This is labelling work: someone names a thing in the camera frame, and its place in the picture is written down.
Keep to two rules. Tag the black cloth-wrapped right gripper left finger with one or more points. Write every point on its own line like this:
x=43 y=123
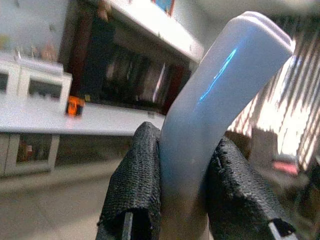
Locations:
x=135 y=180

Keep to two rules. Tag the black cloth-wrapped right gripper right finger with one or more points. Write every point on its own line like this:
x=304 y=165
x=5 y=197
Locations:
x=240 y=190

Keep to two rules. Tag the white glass-door floor cabinet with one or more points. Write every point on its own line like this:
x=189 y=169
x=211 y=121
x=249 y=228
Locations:
x=28 y=152

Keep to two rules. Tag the pink cushion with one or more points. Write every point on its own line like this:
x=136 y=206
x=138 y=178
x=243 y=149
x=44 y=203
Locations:
x=285 y=166

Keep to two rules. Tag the white long counter shelf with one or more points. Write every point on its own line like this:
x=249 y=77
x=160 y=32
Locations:
x=75 y=117

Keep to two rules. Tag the orange and black box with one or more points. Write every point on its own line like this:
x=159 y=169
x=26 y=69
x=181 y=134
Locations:
x=74 y=106

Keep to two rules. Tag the slatted window blind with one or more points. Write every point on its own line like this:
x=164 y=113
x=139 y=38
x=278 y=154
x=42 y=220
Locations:
x=282 y=102

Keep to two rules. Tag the dark wooden bookshelf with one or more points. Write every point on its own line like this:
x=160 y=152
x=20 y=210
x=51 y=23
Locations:
x=130 y=67

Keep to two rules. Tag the white display cabinet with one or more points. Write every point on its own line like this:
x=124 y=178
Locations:
x=32 y=80

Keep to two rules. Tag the white upper shelf board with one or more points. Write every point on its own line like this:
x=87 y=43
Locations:
x=160 y=27

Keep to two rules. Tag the framed wall picture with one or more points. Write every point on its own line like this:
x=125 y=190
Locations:
x=163 y=5

